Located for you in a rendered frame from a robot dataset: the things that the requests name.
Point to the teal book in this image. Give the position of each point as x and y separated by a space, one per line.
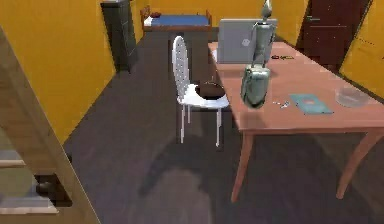
310 104

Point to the wooden bed with blue cover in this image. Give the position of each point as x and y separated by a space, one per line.
180 21

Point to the clear glass bowl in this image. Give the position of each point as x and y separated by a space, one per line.
351 96

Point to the dark brown room door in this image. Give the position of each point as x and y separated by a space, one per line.
328 31

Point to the white chair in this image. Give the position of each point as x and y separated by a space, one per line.
181 76

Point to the dark grey tall cabinet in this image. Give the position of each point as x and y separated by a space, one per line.
120 35

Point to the small silver keys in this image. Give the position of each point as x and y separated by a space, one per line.
282 104

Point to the dark red pillow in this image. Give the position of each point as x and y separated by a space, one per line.
155 14

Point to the brown wooden table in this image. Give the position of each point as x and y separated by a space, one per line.
296 110

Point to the small dark pen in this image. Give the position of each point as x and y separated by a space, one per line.
282 57

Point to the grey laptop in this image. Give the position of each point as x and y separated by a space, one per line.
236 41

